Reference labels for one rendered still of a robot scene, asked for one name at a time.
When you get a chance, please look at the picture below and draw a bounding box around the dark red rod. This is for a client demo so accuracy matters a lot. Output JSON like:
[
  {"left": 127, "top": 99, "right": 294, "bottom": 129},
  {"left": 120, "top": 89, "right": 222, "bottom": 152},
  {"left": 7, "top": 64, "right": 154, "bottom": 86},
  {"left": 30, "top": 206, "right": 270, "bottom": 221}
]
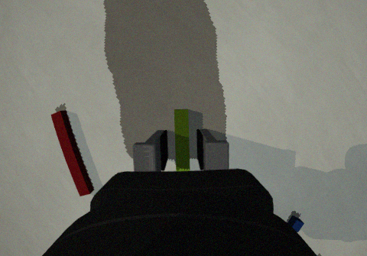
[{"left": 51, "top": 110, "right": 94, "bottom": 196}]

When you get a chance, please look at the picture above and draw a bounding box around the green rectangular rod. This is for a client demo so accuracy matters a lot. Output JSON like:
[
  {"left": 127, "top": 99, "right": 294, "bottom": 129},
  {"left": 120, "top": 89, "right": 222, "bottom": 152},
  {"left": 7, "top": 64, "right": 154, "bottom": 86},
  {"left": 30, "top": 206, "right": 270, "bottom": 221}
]
[{"left": 174, "top": 109, "right": 190, "bottom": 171}]

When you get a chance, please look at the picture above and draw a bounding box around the small blue cube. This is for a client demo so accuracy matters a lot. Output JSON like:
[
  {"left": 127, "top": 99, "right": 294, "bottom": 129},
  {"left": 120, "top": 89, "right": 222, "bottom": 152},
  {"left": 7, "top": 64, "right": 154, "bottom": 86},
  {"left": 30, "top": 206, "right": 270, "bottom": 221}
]
[{"left": 287, "top": 216, "right": 304, "bottom": 232}]

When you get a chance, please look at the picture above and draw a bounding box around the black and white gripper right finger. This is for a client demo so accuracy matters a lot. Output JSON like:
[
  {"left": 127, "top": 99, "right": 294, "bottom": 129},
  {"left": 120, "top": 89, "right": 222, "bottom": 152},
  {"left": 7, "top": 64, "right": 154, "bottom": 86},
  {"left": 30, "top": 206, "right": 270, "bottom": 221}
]
[{"left": 196, "top": 129, "right": 229, "bottom": 170}]

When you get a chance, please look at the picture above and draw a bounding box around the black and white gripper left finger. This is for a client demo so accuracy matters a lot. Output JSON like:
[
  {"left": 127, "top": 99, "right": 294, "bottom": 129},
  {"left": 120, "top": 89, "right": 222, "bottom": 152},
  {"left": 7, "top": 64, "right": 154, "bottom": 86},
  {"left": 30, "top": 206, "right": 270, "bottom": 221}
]
[{"left": 132, "top": 130, "right": 168, "bottom": 171}]

